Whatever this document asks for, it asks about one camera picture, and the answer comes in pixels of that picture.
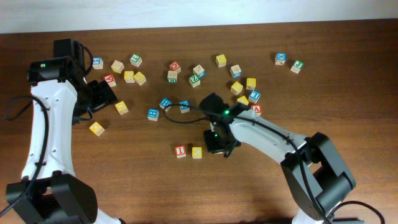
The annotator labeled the blue P block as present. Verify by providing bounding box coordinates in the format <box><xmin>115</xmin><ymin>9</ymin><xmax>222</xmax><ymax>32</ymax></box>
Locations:
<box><xmin>179</xmin><ymin>100</ymin><xmax>190</xmax><ymax>113</ymax></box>

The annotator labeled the yellow block lower right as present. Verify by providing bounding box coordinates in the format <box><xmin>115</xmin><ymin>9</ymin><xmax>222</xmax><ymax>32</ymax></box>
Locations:
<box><xmin>236</xmin><ymin>96</ymin><xmax>249</xmax><ymax>106</ymax></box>

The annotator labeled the wood block blue front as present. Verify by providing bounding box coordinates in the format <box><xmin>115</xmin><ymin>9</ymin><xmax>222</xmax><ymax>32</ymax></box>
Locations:
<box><xmin>230</xmin><ymin>65</ymin><xmax>242</xmax><ymax>78</ymax></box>

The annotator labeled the blue block far left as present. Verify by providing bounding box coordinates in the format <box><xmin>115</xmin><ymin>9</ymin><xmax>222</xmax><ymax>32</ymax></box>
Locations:
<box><xmin>92</xmin><ymin>57</ymin><xmax>104</xmax><ymax>70</ymax></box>

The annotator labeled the yellow block centre right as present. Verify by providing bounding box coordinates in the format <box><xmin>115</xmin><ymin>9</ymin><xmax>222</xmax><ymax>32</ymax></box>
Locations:
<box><xmin>230</xmin><ymin>82</ymin><xmax>243</xmax><ymax>95</ymax></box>

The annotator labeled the yellow block left pair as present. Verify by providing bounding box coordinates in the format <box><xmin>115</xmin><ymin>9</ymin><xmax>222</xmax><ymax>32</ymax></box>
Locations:
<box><xmin>124</xmin><ymin>71</ymin><xmax>135</xmax><ymax>83</ymax></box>

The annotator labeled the yellow block mid left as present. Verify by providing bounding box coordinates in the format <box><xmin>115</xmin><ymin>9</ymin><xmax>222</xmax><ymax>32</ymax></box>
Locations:
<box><xmin>115</xmin><ymin>101</ymin><xmax>129</xmax><ymax>115</ymax></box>

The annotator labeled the yellow block top centre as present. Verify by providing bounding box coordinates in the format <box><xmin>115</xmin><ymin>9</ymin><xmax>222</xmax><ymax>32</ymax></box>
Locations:
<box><xmin>216</xmin><ymin>54</ymin><xmax>227</xmax><ymax>68</ymax></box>

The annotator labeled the red K block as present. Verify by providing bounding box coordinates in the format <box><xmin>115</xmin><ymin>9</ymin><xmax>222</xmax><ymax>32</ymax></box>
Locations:
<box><xmin>103</xmin><ymin>75</ymin><xmax>116</xmax><ymax>87</ymax></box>

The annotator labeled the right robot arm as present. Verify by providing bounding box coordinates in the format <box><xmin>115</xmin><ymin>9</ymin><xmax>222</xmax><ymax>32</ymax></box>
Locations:
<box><xmin>199</xmin><ymin>93</ymin><xmax>356</xmax><ymax>223</ymax></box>

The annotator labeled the yellow C block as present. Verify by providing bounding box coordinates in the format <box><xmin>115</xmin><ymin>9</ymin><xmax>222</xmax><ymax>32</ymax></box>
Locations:
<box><xmin>192</xmin><ymin>147</ymin><xmax>203</xmax><ymax>159</ymax></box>

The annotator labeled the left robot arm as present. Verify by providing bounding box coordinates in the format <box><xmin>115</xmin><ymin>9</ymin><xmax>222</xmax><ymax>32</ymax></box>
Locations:
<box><xmin>1</xmin><ymin>39</ymin><xmax>123</xmax><ymax>223</ymax></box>

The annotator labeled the red A block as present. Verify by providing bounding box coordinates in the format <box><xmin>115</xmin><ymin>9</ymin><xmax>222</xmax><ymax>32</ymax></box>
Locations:
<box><xmin>251</xmin><ymin>104</ymin><xmax>262</xmax><ymax>116</ymax></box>

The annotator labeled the blue T block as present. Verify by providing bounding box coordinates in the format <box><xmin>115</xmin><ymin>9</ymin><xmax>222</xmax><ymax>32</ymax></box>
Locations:
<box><xmin>248</xmin><ymin>90</ymin><xmax>261</xmax><ymax>104</ymax></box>

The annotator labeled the wood block green side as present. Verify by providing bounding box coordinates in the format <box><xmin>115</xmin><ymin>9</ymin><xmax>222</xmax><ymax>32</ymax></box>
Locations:
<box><xmin>167</xmin><ymin>70</ymin><xmax>178</xmax><ymax>83</ymax></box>

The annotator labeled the red G block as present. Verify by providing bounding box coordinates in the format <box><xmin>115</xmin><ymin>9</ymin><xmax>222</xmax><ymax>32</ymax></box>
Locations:
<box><xmin>169</xmin><ymin>61</ymin><xmax>181</xmax><ymax>73</ymax></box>

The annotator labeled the yellow block lower left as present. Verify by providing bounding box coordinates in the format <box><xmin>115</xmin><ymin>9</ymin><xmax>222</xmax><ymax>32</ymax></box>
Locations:
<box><xmin>89</xmin><ymin>121</ymin><xmax>105</xmax><ymax>136</ymax></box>

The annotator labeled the yellow block right pair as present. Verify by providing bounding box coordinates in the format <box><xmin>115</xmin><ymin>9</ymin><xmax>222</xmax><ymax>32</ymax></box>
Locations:
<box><xmin>133</xmin><ymin>72</ymin><xmax>146</xmax><ymax>86</ymax></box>

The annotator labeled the plain wooden block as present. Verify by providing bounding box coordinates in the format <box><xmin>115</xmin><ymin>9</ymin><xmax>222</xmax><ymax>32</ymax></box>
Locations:
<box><xmin>111</xmin><ymin>60</ymin><xmax>124</xmax><ymax>73</ymax></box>

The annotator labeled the red I block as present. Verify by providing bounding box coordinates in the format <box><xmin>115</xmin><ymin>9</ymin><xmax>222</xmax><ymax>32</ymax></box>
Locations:
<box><xmin>175</xmin><ymin>145</ymin><xmax>187</xmax><ymax>158</ymax></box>

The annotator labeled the blue F block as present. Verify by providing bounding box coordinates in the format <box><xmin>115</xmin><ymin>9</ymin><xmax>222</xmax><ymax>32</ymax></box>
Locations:
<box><xmin>159</xmin><ymin>98</ymin><xmax>172</xmax><ymax>111</ymax></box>

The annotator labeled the green Z block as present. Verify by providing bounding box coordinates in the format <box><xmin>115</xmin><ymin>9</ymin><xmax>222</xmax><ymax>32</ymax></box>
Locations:
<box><xmin>189</xmin><ymin>75</ymin><xmax>200</xmax><ymax>88</ymax></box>

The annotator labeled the yellow block pair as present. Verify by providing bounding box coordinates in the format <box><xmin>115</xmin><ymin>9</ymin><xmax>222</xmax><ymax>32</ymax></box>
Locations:
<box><xmin>133</xmin><ymin>72</ymin><xmax>146</xmax><ymax>86</ymax></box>
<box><xmin>124</xmin><ymin>71</ymin><xmax>135</xmax><ymax>83</ymax></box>

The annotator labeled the blue E block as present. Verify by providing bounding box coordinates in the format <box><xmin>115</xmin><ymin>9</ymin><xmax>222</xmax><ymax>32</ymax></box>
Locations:
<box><xmin>147</xmin><ymin>108</ymin><xmax>159</xmax><ymax>121</ymax></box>

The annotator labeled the yellow block upper right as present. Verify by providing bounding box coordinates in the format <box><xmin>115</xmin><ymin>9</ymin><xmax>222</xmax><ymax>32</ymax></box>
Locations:
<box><xmin>246</xmin><ymin>78</ymin><xmax>256</xmax><ymax>90</ymax></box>

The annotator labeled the green J block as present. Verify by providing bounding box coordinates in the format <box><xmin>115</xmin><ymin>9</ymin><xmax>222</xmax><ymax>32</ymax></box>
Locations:
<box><xmin>290</xmin><ymin>60</ymin><xmax>304</xmax><ymax>74</ymax></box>

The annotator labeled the green L block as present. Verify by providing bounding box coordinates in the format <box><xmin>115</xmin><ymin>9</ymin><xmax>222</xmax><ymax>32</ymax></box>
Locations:
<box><xmin>129</xmin><ymin>54</ymin><xmax>142</xmax><ymax>67</ymax></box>

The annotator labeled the blue X block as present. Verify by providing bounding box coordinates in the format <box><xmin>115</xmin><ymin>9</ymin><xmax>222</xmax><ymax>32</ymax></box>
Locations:
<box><xmin>274</xmin><ymin>52</ymin><xmax>287</xmax><ymax>65</ymax></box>

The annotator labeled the wood block blue side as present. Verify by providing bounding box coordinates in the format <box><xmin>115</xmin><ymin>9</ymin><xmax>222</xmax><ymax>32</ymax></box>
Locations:
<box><xmin>193</xmin><ymin>65</ymin><xmax>205</xmax><ymax>78</ymax></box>

